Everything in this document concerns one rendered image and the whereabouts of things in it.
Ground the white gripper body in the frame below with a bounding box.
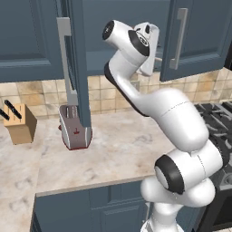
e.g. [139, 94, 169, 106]
[139, 24, 160, 77]

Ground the blue base cabinet door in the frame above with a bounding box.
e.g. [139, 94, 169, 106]
[99, 202, 150, 232]

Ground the black stove with hob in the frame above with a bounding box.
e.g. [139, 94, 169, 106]
[192, 101, 232, 232]

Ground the grey and red toaster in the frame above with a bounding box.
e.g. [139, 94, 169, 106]
[57, 104, 93, 151]

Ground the blue drawer front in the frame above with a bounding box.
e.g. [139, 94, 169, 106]
[88, 180, 147, 210]

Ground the wooden knife block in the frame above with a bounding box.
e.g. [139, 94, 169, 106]
[3, 103, 38, 146]

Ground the grey bar door handle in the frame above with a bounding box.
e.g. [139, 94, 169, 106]
[169, 7, 189, 71]
[56, 16, 79, 107]

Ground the blue wall cabinet door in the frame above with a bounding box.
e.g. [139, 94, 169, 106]
[56, 0, 93, 130]
[159, 0, 232, 82]
[0, 0, 65, 83]

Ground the black knife handle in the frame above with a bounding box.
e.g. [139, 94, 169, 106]
[4, 99, 23, 120]
[0, 108, 11, 121]

